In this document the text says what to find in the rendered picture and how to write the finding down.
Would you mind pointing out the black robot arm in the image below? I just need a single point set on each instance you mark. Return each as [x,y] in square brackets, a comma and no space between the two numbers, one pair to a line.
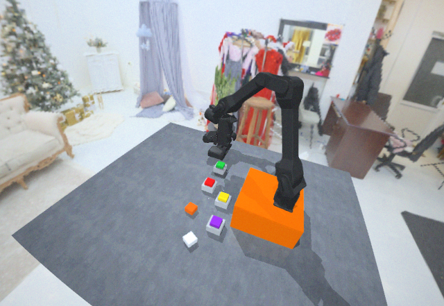
[288,94]

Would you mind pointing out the yellow button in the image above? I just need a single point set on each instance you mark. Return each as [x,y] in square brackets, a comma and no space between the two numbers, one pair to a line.
[223,200]

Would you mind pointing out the red button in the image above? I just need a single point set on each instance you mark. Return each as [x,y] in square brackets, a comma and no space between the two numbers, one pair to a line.
[209,185]

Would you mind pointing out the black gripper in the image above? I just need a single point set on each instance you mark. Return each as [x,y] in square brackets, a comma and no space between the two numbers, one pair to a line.
[223,144]

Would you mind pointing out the small white block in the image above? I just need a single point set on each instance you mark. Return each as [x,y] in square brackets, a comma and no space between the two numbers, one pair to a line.
[190,239]

